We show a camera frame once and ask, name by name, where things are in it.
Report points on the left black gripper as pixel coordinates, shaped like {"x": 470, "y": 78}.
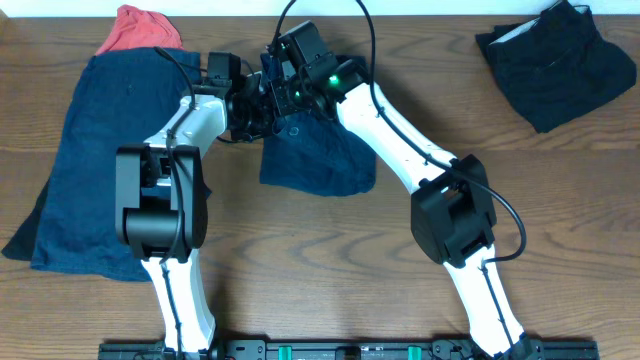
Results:
{"x": 268, "y": 114}

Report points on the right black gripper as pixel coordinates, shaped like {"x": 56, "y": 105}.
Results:
{"x": 282, "y": 102}

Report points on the navy blue shorts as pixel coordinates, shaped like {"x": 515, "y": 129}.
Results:
{"x": 122, "y": 97}
{"x": 316, "y": 156}

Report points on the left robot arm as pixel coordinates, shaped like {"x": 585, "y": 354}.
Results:
{"x": 161, "y": 201}

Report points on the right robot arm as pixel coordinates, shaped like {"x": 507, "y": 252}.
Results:
{"x": 452, "y": 205}

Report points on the red orange garment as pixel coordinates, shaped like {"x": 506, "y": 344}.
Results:
{"x": 135, "y": 28}

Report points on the black folded shorts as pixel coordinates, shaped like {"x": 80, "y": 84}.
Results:
{"x": 556, "y": 67}

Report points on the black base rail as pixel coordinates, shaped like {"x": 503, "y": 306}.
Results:
{"x": 443, "y": 349}

